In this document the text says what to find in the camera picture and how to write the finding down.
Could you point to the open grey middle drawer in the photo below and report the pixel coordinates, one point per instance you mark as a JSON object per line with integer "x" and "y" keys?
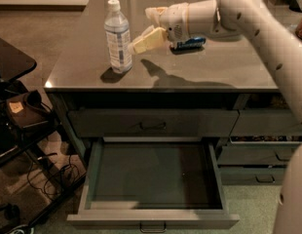
{"x": 152, "y": 187}

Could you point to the grey right top drawer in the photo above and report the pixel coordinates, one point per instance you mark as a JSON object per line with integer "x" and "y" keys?
{"x": 266, "y": 122}

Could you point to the grey right bottom drawer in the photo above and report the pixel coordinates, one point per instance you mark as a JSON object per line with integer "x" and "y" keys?
{"x": 251, "y": 176}

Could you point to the clear plastic water bottle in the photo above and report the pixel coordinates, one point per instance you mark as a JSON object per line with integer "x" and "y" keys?
{"x": 118, "y": 37}

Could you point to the blue Pepsi can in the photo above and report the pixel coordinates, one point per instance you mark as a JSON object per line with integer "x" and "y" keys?
{"x": 193, "y": 43}

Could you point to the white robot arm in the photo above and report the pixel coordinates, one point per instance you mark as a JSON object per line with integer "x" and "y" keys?
{"x": 279, "y": 50}

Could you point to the black rolling cart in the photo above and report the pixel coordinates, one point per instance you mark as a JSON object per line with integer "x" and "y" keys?
{"x": 14, "y": 141}

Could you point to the brown box with note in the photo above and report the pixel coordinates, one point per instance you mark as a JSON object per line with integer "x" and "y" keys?
{"x": 27, "y": 111}

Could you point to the closed grey top drawer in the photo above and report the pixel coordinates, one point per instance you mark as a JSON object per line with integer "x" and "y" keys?
{"x": 152, "y": 122}

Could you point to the grey right middle drawer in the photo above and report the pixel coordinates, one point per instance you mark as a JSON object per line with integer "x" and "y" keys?
{"x": 256, "y": 153}

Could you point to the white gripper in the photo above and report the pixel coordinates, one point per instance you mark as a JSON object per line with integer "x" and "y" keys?
{"x": 174, "y": 20}

